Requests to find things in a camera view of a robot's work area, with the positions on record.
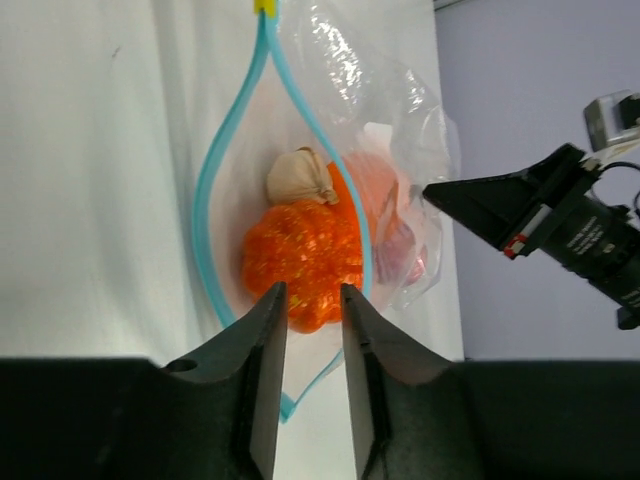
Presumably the zip top bag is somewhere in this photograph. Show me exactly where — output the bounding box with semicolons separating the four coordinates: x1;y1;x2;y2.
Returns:
192;1;457;420

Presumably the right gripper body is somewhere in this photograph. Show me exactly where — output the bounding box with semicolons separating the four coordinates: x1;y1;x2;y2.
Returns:
530;195;639;330

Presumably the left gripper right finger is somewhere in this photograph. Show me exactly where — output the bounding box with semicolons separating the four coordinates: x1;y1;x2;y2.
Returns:
341;285;639;479

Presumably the orange fake fruit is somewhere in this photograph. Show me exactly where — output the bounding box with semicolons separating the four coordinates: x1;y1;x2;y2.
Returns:
328;151;396;241
241;200;364;334

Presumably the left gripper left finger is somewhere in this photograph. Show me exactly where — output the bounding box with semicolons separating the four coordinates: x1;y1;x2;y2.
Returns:
1;283;287;479

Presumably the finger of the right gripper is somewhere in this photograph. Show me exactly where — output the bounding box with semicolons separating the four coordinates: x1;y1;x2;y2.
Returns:
423;144;598;260

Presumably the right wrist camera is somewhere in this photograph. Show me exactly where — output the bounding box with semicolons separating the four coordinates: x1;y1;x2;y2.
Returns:
583;90;639;165

